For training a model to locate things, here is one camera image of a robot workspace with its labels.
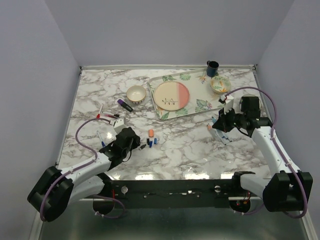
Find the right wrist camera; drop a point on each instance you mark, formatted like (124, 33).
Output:
(227, 101)

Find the floral yellow rimmed bowl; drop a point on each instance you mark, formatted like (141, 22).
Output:
(220, 84)

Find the white bowl blue stripes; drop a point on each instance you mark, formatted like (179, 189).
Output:
(136, 94)

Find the cream and pink plate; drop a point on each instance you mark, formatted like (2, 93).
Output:
(171, 96)

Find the blue cap thin marker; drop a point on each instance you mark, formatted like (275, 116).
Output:
(101, 139)

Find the dark blue mug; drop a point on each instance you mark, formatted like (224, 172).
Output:
(212, 68)

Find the light blue highlighter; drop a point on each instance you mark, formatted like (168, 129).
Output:
(213, 119)

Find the red cap whiteboard marker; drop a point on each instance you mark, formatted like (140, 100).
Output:
(99, 112)

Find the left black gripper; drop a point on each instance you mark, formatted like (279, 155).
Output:
(136, 142)

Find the orange highlighter pen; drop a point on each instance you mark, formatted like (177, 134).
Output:
(212, 131)

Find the orange highlighter cap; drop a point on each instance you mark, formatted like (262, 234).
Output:
(151, 133)

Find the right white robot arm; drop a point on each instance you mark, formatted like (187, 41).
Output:
(289, 188)

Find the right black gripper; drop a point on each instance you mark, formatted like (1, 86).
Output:
(222, 123)

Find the floral rectangular serving tray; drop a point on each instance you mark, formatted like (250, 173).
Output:
(202, 98)

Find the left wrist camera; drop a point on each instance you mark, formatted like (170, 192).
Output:
(119, 125)

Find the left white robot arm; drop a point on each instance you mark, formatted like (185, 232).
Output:
(57, 188)

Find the blue acrylic marker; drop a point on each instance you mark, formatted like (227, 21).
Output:
(220, 138)

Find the purple highlighter black cap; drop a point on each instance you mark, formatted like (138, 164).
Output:
(125, 105)

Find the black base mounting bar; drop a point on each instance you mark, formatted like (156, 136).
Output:
(164, 194)

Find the pink red pen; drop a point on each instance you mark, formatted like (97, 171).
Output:
(113, 116)

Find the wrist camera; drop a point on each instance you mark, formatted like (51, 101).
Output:
(227, 101)
(119, 125)

